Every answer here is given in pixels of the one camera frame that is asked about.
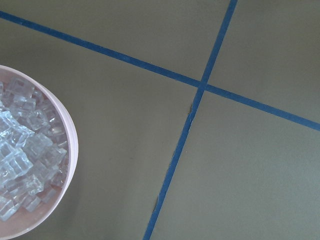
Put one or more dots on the pink bowl of ice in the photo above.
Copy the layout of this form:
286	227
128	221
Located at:
38	152

